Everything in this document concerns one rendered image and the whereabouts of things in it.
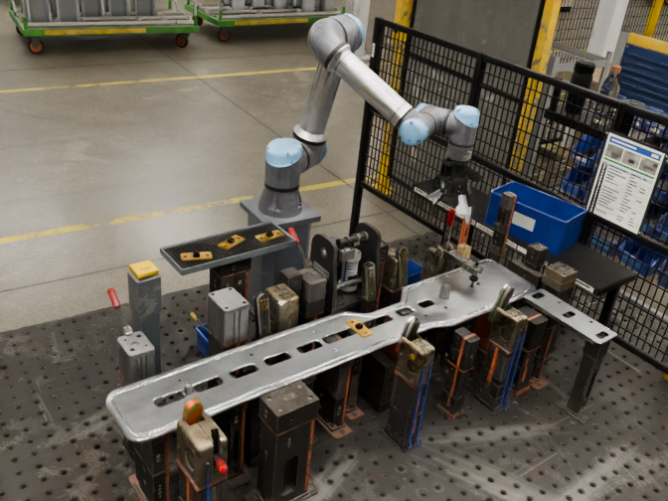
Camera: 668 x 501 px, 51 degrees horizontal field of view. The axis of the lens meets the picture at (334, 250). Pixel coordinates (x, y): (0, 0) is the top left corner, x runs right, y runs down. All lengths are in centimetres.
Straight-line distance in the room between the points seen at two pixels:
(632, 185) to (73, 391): 189
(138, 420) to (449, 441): 93
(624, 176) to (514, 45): 182
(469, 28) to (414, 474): 303
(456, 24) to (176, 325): 278
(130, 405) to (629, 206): 170
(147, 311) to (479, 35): 298
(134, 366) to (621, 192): 166
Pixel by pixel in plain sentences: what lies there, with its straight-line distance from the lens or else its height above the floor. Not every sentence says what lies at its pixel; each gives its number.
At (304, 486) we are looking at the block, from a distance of 193.
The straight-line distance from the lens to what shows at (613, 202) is 259.
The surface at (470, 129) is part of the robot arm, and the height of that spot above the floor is 150.
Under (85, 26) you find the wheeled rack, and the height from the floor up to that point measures 28.
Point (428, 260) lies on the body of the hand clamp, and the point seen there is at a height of 101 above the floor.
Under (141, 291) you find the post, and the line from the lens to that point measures 194.
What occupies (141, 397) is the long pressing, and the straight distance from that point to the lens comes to 177.
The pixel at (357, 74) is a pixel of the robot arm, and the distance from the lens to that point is 210.
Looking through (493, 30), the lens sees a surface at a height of 137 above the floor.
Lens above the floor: 216
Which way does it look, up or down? 29 degrees down
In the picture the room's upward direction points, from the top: 6 degrees clockwise
